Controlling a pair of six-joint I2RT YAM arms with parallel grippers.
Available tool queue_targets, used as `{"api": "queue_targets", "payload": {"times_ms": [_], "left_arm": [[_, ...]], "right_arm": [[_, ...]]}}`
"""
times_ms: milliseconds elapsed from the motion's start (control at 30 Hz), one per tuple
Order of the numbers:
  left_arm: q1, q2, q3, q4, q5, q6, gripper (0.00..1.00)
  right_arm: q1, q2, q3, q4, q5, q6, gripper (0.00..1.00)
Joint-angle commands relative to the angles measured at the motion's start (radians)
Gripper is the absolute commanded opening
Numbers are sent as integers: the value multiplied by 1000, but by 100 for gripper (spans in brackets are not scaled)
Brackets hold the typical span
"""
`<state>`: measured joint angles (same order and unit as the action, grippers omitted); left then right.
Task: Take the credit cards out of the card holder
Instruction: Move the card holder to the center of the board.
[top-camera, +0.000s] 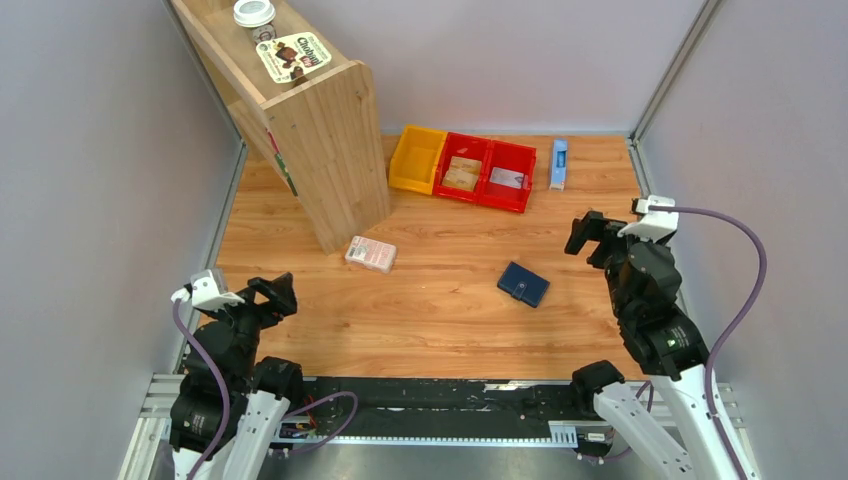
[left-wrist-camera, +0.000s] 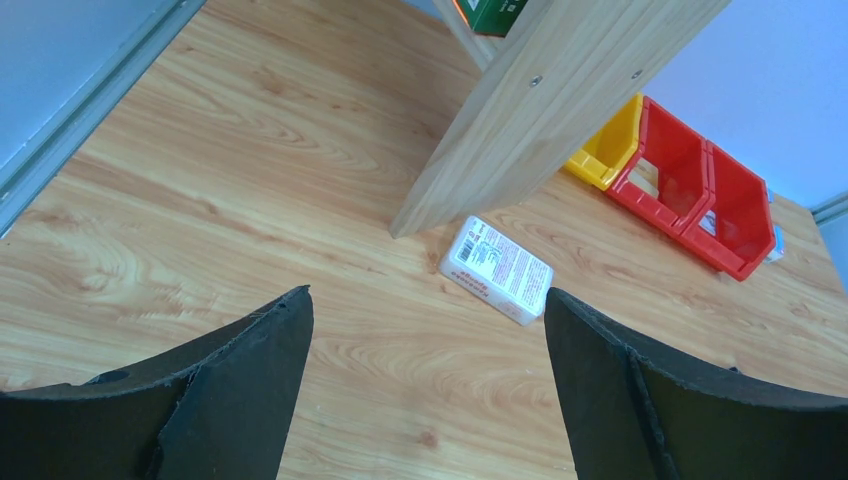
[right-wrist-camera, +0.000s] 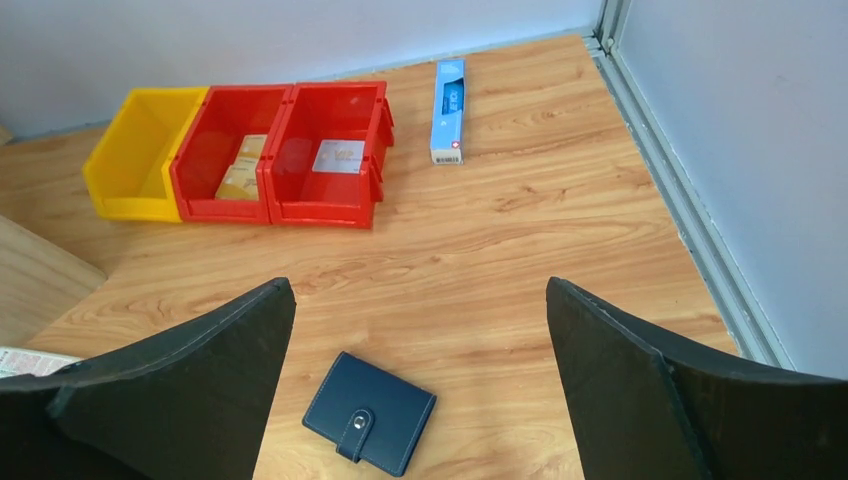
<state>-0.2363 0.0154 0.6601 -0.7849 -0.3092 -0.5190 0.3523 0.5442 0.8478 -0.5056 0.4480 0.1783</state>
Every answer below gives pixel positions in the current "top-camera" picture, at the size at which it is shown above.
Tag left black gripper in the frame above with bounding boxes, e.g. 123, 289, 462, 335
203, 271, 297, 386

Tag navy blue card holder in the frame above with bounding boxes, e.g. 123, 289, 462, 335
496, 262, 550, 308

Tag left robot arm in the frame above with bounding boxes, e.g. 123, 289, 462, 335
169, 269, 306, 479

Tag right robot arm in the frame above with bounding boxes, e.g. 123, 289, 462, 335
564, 211, 758, 479

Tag silver card in bin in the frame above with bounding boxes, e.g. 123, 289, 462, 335
489, 167, 525, 190

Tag tan cards in bin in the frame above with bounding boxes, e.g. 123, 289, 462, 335
441, 156, 482, 192

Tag blue white toothpaste box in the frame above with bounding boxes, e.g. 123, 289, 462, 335
549, 138, 568, 191

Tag red plastic bin right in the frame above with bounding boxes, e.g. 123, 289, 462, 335
477, 140, 536, 213

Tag red plastic bin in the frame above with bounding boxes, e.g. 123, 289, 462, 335
477, 140, 536, 213
432, 132, 492, 204

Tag red patterned tissue pack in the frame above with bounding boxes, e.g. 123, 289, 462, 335
344, 236, 398, 274

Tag red plastic bin left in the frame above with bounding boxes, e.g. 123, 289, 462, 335
432, 132, 492, 204

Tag yellow plastic bin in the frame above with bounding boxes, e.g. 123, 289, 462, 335
388, 125, 448, 195

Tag wooden shelf unit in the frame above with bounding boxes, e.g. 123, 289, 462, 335
172, 1, 390, 254

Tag Chobani yogurt lid pack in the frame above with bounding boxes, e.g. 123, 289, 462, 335
256, 32, 332, 84

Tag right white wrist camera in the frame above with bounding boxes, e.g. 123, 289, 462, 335
617, 195, 679, 243

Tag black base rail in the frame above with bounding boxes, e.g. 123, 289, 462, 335
271, 377, 615, 458

